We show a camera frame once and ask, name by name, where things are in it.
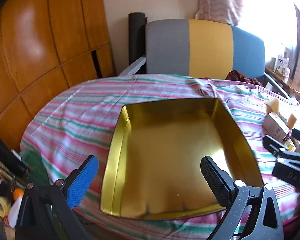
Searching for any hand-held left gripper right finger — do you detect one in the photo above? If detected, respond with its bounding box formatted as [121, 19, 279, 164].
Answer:
[200, 156, 284, 240]

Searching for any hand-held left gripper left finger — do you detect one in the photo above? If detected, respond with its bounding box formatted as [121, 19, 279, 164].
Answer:
[15, 155, 99, 240]

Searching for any yellow green snack packet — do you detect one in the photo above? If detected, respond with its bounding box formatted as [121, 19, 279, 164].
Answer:
[282, 139, 297, 153]

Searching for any yellow sponge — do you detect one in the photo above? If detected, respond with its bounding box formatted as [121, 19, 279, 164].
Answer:
[264, 98, 279, 115]
[286, 114, 298, 130]

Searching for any large white carton box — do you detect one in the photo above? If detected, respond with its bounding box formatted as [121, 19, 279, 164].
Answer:
[262, 112, 290, 142]

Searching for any gold tin box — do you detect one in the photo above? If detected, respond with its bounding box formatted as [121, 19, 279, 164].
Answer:
[99, 98, 264, 221]

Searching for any dark green cloth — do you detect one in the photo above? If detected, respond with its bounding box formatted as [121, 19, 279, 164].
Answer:
[20, 150, 50, 185]

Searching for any wooden shelf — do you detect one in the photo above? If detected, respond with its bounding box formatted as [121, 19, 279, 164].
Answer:
[265, 66, 300, 100]

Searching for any striped tablecloth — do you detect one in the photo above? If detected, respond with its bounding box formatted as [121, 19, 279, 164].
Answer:
[20, 74, 300, 235]

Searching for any white bottle orange cap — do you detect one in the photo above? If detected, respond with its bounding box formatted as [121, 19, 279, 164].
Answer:
[9, 189, 25, 228]

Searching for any white blue box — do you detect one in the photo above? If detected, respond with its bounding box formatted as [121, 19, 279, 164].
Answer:
[276, 55, 290, 74]

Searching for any yellow tape roll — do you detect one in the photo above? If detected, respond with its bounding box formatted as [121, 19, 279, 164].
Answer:
[0, 196, 12, 217]

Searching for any dark red cloth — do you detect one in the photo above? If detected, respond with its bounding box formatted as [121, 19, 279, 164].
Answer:
[226, 70, 264, 87]

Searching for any grey yellow blue chair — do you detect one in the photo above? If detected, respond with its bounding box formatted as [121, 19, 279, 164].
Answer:
[119, 19, 290, 99]

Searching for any wooden wardrobe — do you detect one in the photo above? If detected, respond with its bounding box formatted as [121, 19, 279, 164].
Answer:
[0, 0, 115, 160]

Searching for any black rolled mat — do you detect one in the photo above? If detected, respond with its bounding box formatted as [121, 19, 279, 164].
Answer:
[128, 12, 148, 67]

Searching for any pink patterned curtain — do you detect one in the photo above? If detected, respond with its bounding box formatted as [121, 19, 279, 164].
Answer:
[195, 0, 244, 27]

